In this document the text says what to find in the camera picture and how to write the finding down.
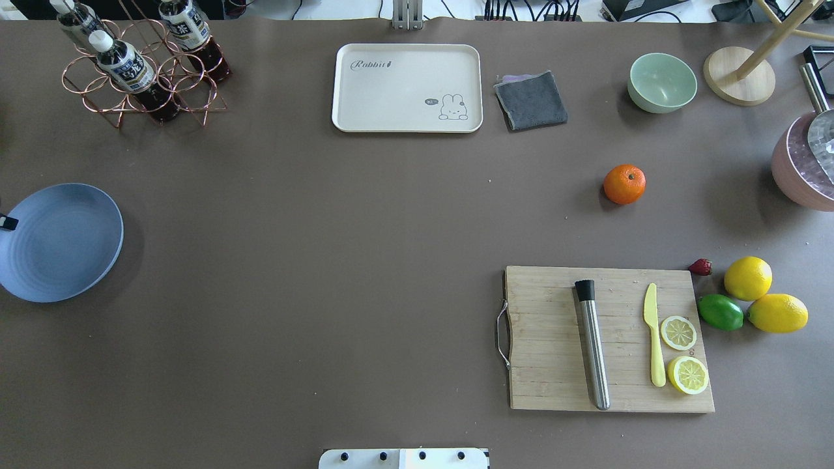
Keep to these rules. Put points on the upper yellow lemon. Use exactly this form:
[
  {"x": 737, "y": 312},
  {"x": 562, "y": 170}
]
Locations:
[{"x": 748, "y": 278}]

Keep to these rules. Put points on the tea bottle front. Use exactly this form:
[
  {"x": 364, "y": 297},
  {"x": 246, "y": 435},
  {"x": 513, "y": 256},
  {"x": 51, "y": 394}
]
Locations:
[{"x": 133, "y": 74}]

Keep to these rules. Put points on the blue round plate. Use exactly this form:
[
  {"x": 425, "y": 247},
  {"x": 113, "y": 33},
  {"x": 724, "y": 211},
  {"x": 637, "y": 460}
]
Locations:
[{"x": 68, "y": 237}]

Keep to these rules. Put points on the yellow lemon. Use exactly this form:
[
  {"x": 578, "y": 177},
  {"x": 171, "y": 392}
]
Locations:
[
  {"x": 778, "y": 314},
  {"x": 748, "y": 278}
]

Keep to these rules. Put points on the grey folded cloth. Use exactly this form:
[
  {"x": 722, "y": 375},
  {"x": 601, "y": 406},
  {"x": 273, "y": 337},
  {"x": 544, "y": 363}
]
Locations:
[{"x": 531, "y": 101}]

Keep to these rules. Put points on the orange fruit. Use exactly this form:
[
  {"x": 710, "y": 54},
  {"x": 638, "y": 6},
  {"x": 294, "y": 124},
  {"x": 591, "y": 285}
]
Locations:
[{"x": 624, "y": 184}]

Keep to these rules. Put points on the steel pot lid with handle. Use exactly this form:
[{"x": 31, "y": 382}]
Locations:
[{"x": 820, "y": 133}]

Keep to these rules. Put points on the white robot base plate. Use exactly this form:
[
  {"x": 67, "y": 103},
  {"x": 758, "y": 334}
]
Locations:
[{"x": 406, "y": 458}]

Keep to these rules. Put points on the lower yellow lemon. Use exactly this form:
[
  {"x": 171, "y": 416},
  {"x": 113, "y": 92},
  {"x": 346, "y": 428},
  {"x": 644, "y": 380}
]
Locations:
[{"x": 778, "y": 314}]

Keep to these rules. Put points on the green bowl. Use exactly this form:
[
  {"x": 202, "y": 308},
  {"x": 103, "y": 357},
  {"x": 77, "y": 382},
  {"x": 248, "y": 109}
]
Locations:
[{"x": 661, "y": 83}]

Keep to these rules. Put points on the red strawberry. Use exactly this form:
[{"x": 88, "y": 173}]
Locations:
[{"x": 701, "y": 267}]

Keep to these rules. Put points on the green lime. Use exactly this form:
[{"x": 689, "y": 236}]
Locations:
[{"x": 720, "y": 312}]

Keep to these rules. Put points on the copper wire bottle rack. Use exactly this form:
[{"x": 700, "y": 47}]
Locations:
[{"x": 195, "y": 94}]

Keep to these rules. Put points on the black gripper tip at edge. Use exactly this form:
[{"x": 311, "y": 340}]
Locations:
[{"x": 8, "y": 223}]

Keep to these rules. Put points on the pink pot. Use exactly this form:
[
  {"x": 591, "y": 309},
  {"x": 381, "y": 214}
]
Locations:
[{"x": 796, "y": 170}]

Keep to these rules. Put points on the lower lemon half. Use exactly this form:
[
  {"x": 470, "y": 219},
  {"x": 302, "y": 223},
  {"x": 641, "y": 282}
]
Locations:
[{"x": 688, "y": 375}]

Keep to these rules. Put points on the grey metal mount post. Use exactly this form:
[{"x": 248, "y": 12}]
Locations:
[{"x": 407, "y": 15}]

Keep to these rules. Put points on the tea bottle back left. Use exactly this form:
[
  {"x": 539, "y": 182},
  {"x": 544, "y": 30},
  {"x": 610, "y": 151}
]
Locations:
[{"x": 78, "y": 21}]

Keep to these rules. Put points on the steel muddler black tip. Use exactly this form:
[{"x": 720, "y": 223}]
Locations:
[{"x": 586, "y": 294}]

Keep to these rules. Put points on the upper lemon slice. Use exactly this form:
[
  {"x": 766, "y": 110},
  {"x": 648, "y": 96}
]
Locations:
[{"x": 678, "y": 333}]

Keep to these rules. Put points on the wooden stand with round base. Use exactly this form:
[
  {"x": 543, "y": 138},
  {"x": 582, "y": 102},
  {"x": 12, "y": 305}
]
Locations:
[{"x": 743, "y": 77}]

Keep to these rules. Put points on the wooden cutting board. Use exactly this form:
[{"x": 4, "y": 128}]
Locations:
[{"x": 549, "y": 368}]

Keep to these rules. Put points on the yellow plastic knife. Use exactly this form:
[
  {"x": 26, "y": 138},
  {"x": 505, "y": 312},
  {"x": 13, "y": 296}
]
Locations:
[{"x": 650, "y": 316}]

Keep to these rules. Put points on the cream rabbit tray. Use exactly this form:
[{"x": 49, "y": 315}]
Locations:
[{"x": 396, "y": 88}]

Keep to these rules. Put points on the tea bottle back right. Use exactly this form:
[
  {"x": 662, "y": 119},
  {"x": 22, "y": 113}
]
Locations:
[{"x": 191, "y": 32}]

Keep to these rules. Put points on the tea bottle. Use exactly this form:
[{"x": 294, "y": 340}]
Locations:
[
  {"x": 133, "y": 74},
  {"x": 78, "y": 21},
  {"x": 191, "y": 32}
]

